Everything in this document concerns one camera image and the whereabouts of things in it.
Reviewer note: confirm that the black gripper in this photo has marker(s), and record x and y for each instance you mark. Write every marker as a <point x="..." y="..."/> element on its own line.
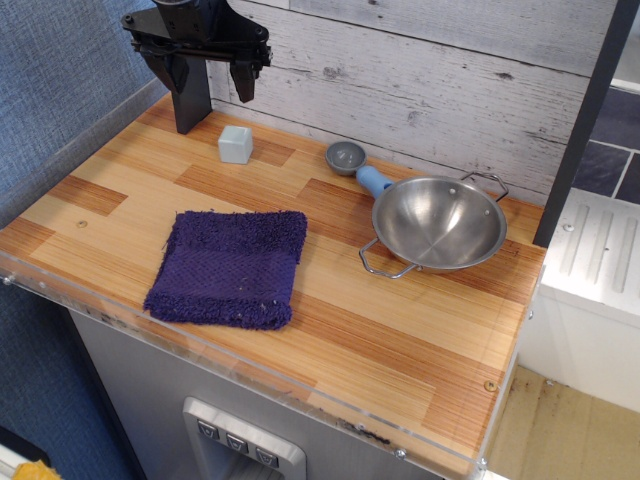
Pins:
<point x="209" y="30"/>

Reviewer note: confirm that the steel bowl with handles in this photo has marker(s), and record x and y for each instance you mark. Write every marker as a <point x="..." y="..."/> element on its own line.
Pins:
<point x="439" y="224"/>

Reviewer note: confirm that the purple towel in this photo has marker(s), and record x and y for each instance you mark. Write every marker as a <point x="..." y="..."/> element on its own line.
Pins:
<point x="234" y="269"/>

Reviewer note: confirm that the pale blue cube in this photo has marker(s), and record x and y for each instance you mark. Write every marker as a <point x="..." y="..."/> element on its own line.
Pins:
<point x="235" y="144"/>

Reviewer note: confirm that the blue grey scoop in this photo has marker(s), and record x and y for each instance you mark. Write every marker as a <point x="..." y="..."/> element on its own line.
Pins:
<point x="346" y="158"/>

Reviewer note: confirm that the clear acrylic edge guard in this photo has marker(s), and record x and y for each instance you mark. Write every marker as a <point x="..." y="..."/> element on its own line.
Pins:
<point x="416" y="366"/>

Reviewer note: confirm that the silver dispenser panel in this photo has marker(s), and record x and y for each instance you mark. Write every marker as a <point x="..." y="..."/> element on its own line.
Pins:
<point x="227" y="447"/>

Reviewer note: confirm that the yellow object at corner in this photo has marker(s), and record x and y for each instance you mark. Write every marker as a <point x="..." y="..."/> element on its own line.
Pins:
<point x="35" y="471"/>

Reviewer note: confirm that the white ribbed counter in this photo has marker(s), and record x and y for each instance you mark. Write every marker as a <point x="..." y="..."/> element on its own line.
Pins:
<point x="583" y="326"/>

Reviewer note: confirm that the dark corner post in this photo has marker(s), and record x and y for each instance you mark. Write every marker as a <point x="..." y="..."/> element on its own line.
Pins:
<point x="193" y="104"/>

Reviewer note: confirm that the dark vertical frame post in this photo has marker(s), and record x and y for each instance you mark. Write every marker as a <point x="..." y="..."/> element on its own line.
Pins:
<point x="606" y="64"/>

